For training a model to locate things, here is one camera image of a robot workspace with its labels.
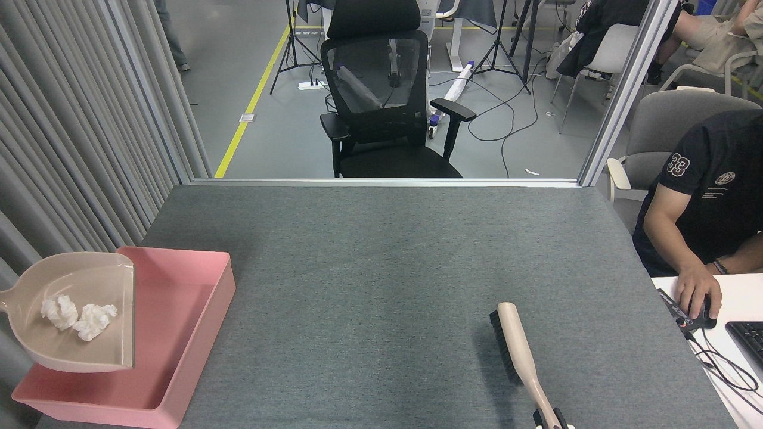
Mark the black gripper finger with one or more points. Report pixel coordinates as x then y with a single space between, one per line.
538 420
561 420

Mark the beige hand brush black bristles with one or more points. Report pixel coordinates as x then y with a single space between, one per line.
512 339

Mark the black computer mouse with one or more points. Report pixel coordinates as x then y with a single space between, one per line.
709 323

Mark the long white paper ball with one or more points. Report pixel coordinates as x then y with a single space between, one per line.
94 322

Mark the beige plastic dustpan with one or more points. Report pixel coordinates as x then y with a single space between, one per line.
89 280

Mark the small white paper ball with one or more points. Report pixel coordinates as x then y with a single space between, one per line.
59 311

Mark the person's left forearm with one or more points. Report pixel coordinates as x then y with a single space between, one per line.
745 259

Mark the person's right forearm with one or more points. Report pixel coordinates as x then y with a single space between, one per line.
667 238

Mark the pink plastic bin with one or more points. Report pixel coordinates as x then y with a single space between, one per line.
173 316

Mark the person's right hand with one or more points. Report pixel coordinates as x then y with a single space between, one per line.
696 290

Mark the black device with red button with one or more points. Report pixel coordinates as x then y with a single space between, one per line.
672 307

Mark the black keyboard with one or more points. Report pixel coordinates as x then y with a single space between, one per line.
751 339

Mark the black mesh office chair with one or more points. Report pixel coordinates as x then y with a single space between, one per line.
387 161

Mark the grey upholstered chair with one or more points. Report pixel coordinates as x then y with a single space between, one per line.
661 125

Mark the white plastic chair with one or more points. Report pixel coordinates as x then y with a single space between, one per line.
617 50

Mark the black tripod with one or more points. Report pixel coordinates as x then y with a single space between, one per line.
499 47
292 42

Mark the white stand on wheels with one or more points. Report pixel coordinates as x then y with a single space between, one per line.
456 42

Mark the black jacket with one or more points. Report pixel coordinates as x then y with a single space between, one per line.
602 30

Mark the white power strip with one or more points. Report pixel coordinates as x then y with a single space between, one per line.
311 86

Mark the seated person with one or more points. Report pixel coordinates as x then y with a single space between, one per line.
709 36

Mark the standing person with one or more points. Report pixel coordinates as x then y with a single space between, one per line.
173 36

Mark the grey pleated curtain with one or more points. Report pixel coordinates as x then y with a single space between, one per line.
59 119

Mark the silver table rail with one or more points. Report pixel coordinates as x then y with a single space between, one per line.
387 182

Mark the silver post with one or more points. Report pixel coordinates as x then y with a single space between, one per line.
626 89

